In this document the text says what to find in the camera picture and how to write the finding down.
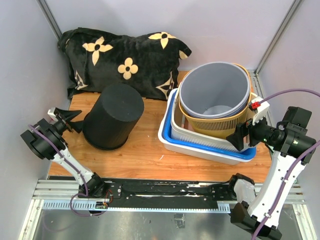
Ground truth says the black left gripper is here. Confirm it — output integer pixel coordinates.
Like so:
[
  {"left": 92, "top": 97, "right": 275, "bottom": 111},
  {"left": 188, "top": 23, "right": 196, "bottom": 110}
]
[{"left": 52, "top": 108, "right": 89, "bottom": 135}]

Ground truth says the yellow slatted basket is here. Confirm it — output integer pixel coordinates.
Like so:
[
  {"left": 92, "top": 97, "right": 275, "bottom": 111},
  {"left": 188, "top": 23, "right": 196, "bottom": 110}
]
[{"left": 178, "top": 63, "right": 252, "bottom": 139}]

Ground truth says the black large bucket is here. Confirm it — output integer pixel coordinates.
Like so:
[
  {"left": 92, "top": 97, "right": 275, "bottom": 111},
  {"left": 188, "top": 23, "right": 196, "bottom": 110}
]
[{"left": 82, "top": 83, "right": 144, "bottom": 150}]

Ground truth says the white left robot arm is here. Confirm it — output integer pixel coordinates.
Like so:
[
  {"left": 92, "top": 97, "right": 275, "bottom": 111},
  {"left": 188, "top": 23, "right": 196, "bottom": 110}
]
[{"left": 20, "top": 107, "right": 107, "bottom": 198}]

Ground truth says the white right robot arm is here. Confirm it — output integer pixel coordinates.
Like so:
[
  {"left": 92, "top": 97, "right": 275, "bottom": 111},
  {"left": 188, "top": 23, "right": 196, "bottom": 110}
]
[{"left": 226, "top": 106, "right": 319, "bottom": 240}]

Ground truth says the blue rimmed white tub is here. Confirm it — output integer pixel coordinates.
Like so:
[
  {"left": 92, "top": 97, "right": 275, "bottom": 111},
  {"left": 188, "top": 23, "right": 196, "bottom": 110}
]
[{"left": 158, "top": 95, "right": 257, "bottom": 165}]

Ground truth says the grey bucket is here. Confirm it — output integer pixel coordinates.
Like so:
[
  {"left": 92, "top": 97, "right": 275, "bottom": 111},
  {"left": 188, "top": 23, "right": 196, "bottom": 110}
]
[{"left": 179, "top": 62, "right": 251, "bottom": 119}]

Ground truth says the pink small tray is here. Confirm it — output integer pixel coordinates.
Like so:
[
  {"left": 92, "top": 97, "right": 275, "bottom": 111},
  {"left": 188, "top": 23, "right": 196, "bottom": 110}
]
[{"left": 181, "top": 117, "right": 195, "bottom": 132}]

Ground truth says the beige perforated basket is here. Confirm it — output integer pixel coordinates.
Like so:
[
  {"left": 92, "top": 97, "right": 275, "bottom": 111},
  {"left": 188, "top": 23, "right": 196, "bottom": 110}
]
[{"left": 169, "top": 88, "right": 253, "bottom": 153}]

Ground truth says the black floral pillow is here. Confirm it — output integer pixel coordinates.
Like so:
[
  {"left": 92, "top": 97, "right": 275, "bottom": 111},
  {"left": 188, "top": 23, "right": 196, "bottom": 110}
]
[{"left": 57, "top": 27, "right": 192, "bottom": 101}]

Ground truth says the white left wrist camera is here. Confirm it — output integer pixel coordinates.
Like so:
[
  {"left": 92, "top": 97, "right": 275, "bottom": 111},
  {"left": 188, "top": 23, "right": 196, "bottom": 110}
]
[{"left": 47, "top": 107, "right": 58, "bottom": 122}]

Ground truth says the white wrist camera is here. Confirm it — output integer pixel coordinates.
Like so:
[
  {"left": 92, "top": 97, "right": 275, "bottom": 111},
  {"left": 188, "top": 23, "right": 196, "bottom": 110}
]
[
  {"left": 47, "top": 107, "right": 58, "bottom": 122},
  {"left": 247, "top": 96, "right": 270, "bottom": 126}
]

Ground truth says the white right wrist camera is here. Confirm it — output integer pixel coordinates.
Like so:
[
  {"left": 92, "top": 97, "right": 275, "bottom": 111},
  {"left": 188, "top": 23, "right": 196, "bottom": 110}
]
[{"left": 247, "top": 96, "right": 270, "bottom": 126}]

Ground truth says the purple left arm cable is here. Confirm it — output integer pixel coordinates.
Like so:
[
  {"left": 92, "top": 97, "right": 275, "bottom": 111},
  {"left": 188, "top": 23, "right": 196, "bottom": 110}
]
[{"left": 28, "top": 124, "right": 108, "bottom": 217}]

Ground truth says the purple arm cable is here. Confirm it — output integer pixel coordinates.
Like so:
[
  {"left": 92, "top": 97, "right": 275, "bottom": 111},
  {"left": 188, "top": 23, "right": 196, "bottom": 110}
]
[
  {"left": 28, "top": 124, "right": 108, "bottom": 217},
  {"left": 251, "top": 88, "right": 320, "bottom": 240}
]

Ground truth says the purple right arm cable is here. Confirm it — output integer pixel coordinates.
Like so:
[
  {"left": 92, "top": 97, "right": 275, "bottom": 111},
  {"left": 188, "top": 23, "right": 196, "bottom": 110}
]
[{"left": 251, "top": 88, "right": 320, "bottom": 240}]

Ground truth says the black mounting rail plate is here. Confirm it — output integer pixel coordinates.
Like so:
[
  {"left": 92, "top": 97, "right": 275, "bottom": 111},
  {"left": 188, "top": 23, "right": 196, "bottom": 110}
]
[{"left": 77, "top": 177, "right": 241, "bottom": 208}]

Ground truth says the aluminium frame rail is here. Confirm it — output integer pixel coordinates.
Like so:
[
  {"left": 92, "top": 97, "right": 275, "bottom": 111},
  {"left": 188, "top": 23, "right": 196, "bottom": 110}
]
[{"left": 36, "top": 0, "right": 62, "bottom": 40}]

